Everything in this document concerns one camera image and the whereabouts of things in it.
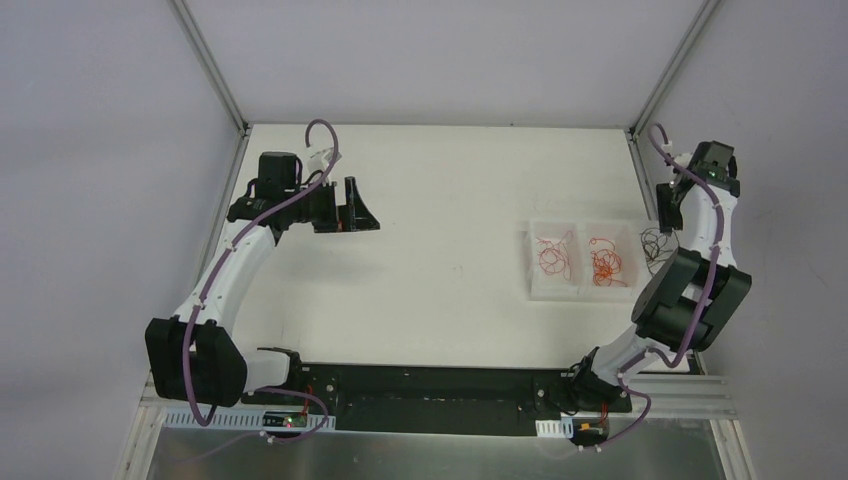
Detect thin black wire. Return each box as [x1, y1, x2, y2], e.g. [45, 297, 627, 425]
[638, 226, 680, 276]

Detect red wire bundle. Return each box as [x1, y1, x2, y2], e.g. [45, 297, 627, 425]
[588, 237, 629, 289]

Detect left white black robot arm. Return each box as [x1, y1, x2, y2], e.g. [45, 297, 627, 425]
[145, 149, 381, 407]

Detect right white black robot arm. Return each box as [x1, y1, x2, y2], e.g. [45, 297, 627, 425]
[565, 141, 752, 413]

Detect clear plastic compartment tray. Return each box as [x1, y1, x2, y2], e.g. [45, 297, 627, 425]
[525, 219, 679, 303]

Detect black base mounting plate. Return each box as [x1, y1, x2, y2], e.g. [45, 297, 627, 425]
[241, 361, 632, 437]

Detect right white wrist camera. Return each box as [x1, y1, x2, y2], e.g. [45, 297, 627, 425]
[660, 142, 692, 175]

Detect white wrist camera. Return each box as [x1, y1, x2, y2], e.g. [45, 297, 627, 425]
[660, 142, 692, 175]
[306, 147, 342, 183]

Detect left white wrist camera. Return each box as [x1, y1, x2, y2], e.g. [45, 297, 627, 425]
[306, 147, 342, 183]

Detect aluminium frame rail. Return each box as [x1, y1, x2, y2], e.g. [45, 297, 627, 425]
[629, 374, 738, 420]

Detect left white slotted cable duct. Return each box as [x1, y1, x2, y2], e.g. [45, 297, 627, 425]
[162, 407, 338, 432]

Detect white slotted cable duct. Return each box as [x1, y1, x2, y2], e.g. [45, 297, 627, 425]
[162, 407, 338, 432]
[535, 417, 574, 439]

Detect right white slotted cable duct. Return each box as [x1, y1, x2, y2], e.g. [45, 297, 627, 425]
[535, 417, 574, 439]

